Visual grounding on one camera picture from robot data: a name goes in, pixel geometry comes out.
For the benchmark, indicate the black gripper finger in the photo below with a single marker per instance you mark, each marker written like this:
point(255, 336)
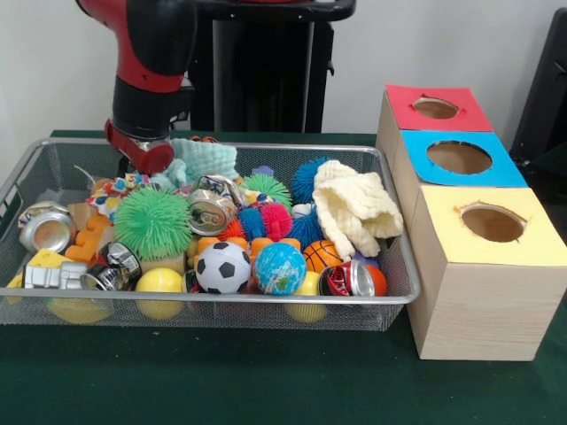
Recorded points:
point(123, 166)

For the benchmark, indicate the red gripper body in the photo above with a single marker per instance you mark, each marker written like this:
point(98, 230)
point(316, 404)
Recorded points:
point(146, 157)

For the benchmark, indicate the mint green cloth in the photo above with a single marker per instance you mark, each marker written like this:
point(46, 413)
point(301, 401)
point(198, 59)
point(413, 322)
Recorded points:
point(208, 159)

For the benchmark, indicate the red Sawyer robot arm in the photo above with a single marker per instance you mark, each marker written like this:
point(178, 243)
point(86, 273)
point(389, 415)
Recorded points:
point(150, 106)

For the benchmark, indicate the wooden box with three holes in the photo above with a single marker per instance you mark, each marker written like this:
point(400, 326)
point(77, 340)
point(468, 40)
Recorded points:
point(487, 310)

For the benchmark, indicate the large green spiky ball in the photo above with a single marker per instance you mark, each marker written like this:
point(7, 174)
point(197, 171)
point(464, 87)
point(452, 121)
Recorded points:
point(153, 221)

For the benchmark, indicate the crushed silver can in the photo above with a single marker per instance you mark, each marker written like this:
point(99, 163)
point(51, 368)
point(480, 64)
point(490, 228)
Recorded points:
point(210, 212)

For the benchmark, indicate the yellow cheese wedge toy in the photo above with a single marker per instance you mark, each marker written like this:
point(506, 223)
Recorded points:
point(48, 258)

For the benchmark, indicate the yellow ball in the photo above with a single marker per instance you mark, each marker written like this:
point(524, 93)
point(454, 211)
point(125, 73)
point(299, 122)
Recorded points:
point(159, 281)

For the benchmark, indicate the soccer ball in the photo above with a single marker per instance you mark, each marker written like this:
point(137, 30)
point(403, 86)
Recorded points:
point(222, 268)

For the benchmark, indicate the globe print ball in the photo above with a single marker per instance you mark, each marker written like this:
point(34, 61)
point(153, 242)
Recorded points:
point(280, 269)

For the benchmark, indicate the small basketball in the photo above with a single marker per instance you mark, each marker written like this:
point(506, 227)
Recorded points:
point(321, 256)

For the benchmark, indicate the cream knitted cloth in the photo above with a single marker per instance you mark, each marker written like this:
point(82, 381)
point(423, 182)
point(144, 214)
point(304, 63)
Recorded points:
point(354, 208)

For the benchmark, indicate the crushed red can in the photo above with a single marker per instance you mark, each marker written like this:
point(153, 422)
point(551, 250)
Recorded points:
point(345, 279)

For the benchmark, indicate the dark green table cloth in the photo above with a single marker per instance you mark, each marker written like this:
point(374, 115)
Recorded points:
point(266, 380)
point(553, 161)

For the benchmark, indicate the black panel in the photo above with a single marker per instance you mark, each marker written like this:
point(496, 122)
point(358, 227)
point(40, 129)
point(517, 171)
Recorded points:
point(545, 88)

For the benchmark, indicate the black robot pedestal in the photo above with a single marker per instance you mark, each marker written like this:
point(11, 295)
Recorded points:
point(266, 79)

